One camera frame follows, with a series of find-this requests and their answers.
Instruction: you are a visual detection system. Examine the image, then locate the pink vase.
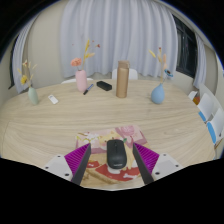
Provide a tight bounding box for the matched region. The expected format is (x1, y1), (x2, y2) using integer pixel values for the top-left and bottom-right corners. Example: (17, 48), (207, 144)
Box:
(74, 69), (89, 94)

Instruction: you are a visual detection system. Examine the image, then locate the tan dried flower bunch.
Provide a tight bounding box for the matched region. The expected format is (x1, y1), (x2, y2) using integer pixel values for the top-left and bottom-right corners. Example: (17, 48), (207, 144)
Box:
(148, 46), (174, 85)

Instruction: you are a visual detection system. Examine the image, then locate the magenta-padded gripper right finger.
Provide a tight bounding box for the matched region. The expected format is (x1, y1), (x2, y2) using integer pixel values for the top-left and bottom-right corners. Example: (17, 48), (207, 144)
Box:
(132, 142), (184, 186)

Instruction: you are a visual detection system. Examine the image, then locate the black rectangular case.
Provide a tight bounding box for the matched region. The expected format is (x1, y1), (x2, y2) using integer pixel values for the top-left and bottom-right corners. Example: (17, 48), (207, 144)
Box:
(96, 80), (113, 92)

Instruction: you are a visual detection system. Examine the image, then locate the black computer mouse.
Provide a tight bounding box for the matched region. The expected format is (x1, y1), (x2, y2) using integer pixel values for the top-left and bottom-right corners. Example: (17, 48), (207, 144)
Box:
(106, 139), (127, 170)

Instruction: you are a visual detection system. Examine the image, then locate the pale green vase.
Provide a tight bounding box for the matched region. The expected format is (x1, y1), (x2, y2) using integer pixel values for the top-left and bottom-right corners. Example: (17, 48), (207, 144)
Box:
(27, 86), (40, 106)

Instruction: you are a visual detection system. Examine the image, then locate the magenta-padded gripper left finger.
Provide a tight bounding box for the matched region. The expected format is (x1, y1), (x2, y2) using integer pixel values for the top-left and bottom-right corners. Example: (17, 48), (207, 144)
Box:
(42, 142), (92, 186)

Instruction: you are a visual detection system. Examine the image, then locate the white remote control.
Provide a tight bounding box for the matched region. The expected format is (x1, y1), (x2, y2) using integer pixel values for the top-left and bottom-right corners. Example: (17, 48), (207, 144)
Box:
(47, 94), (59, 105)

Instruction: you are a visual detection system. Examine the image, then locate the dark window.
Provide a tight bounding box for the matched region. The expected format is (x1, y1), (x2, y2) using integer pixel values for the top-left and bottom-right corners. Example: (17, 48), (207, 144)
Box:
(171, 14), (198, 79)

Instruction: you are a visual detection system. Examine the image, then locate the black marker pen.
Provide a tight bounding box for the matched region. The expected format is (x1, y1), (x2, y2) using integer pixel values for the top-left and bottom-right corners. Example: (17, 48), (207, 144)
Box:
(82, 83), (95, 96)

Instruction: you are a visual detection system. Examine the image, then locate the narrow white curtain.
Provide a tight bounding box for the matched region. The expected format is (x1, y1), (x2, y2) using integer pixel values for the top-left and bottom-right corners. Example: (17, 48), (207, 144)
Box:
(11, 19), (39, 94)
(193, 33), (208, 89)

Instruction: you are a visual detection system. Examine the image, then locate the cartoon print mouse pad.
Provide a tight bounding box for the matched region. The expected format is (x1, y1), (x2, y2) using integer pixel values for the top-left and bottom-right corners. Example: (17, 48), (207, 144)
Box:
(75, 124), (149, 185)

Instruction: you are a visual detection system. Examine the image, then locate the yellow dried flower bunch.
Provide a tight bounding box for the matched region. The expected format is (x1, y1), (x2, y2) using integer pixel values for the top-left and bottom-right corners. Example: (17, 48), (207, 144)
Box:
(17, 59), (38, 88)

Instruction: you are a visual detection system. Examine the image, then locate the tan drink bottle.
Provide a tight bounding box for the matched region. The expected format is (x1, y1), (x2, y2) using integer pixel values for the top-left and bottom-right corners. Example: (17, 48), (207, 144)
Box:
(115, 60), (131, 99)

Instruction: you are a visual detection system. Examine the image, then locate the wide white curtain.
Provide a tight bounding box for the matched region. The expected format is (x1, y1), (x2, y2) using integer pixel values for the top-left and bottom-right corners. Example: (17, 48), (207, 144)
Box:
(59, 0), (179, 81)

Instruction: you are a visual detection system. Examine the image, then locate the orange dried flower bunch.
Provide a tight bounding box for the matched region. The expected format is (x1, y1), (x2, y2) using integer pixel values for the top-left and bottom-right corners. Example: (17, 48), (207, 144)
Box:
(69, 38), (101, 72)

